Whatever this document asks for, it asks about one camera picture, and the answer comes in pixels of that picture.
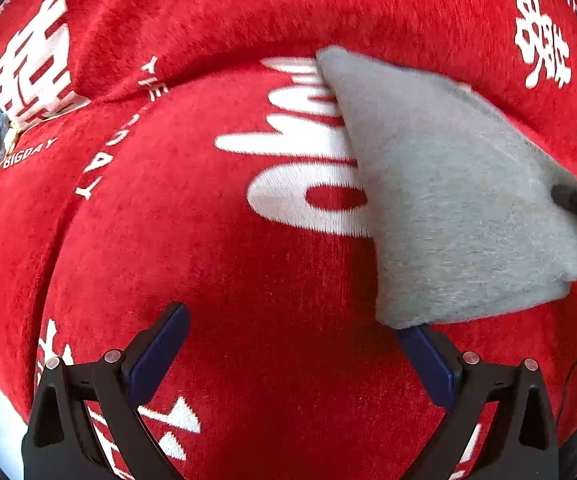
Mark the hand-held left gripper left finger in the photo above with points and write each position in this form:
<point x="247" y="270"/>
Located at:
<point x="161" y="347"/>

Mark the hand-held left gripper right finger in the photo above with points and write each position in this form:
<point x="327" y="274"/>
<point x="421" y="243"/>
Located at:
<point x="431" y="360"/>

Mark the grey small garment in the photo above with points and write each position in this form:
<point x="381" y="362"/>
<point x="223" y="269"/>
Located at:
<point x="448" y="185"/>

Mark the red printed blanket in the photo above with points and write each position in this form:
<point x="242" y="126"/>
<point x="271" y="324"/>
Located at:
<point x="208" y="240"/>

